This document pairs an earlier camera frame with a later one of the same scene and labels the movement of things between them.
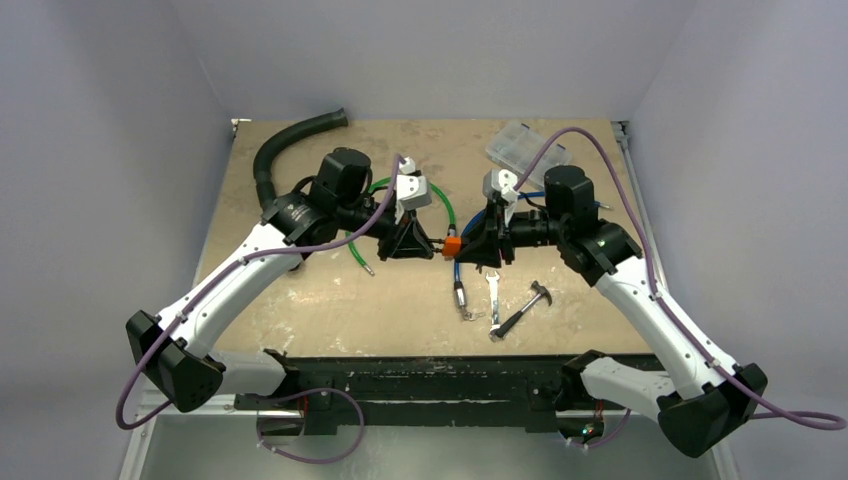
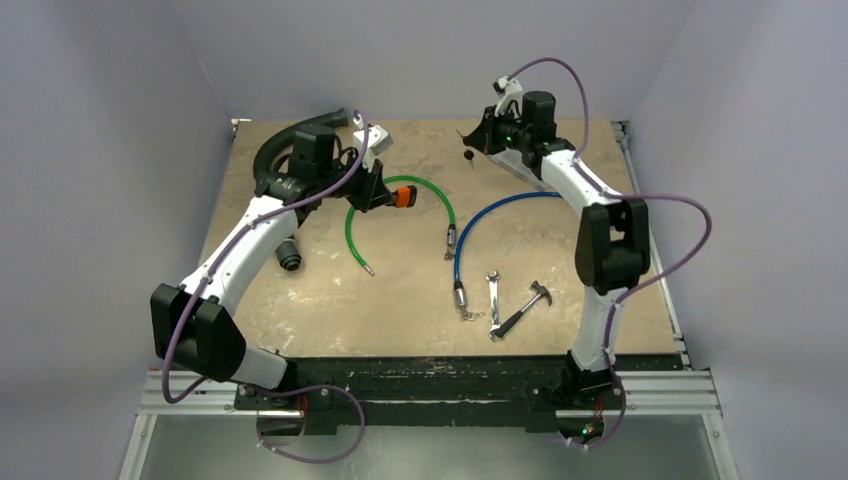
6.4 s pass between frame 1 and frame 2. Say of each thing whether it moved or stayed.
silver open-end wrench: stayed
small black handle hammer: stayed
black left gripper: moved
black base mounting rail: stayed
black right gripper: moved
